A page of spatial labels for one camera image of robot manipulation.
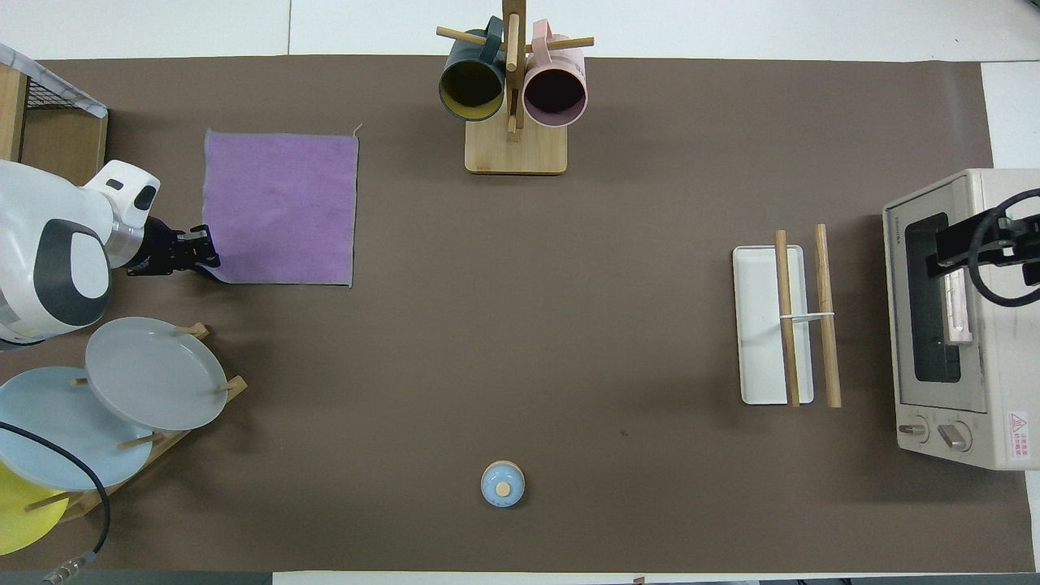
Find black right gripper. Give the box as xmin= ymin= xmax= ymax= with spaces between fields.
xmin=927 ymin=213 xmax=1040 ymax=286

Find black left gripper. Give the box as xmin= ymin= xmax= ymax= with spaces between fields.
xmin=128 ymin=217 xmax=223 ymax=278

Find purple and grey towel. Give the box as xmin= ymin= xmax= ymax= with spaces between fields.
xmin=201 ymin=123 xmax=362 ymax=288

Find wooden plate rack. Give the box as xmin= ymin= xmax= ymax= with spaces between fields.
xmin=24 ymin=323 xmax=249 ymax=522

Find white towel rack wooden bars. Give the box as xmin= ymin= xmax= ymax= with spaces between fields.
xmin=732 ymin=224 xmax=843 ymax=409

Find beige toaster oven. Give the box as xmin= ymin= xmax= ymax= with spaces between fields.
xmin=883 ymin=168 xmax=1040 ymax=470

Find grey plate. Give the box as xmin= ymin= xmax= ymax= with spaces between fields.
xmin=84 ymin=317 xmax=229 ymax=431

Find wooden shelf box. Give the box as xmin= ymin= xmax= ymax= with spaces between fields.
xmin=0 ymin=42 xmax=111 ymax=186

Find light blue plate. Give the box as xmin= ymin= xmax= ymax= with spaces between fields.
xmin=0 ymin=366 xmax=154 ymax=491

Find brown table mat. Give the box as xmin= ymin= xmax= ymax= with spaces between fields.
xmin=0 ymin=55 xmax=1034 ymax=574

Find dark teal mug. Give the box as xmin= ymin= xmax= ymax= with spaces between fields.
xmin=439 ymin=16 xmax=509 ymax=123

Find wooden mug tree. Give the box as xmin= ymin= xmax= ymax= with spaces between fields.
xmin=436 ymin=0 xmax=595 ymax=176

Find yellow plate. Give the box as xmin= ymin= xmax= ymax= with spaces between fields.
xmin=0 ymin=461 xmax=70 ymax=556

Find pink mug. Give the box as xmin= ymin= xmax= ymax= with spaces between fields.
xmin=522 ymin=20 xmax=588 ymax=128

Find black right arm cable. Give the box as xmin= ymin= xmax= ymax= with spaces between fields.
xmin=967 ymin=188 xmax=1040 ymax=308

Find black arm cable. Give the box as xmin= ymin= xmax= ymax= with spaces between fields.
xmin=0 ymin=421 xmax=111 ymax=584
xmin=967 ymin=188 xmax=1040 ymax=308

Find black wire basket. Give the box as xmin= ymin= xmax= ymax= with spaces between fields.
xmin=24 ymin=76 xmax=67 ymax=111

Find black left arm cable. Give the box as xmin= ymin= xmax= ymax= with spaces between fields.
xmin=0 ymin=421 xmax=111 ymax=584

